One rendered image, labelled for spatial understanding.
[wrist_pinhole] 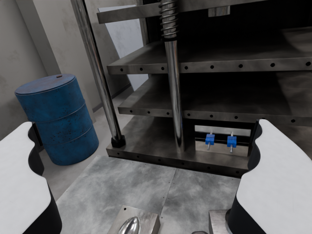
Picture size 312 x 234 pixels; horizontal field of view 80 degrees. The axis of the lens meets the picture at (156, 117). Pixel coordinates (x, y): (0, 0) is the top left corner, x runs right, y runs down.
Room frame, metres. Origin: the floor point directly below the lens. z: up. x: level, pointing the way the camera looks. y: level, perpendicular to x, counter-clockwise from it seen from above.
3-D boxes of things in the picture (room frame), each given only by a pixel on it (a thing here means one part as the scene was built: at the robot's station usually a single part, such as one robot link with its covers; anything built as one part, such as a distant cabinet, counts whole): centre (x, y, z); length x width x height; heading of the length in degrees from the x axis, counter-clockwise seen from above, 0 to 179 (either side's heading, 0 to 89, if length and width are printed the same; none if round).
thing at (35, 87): (2.12, 1.16, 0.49); 0.66 x 0.66 x 0.99
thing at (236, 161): (1.10, -0.41, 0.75); 1.30 x 0.84 x 0.06; 65
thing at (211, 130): (1.00, -0.42, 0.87); 0.50 x 0.27 x 0.17; 155
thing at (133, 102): (1.14, -0.43, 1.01); 1.10 x 0.74 x 0.05; 65
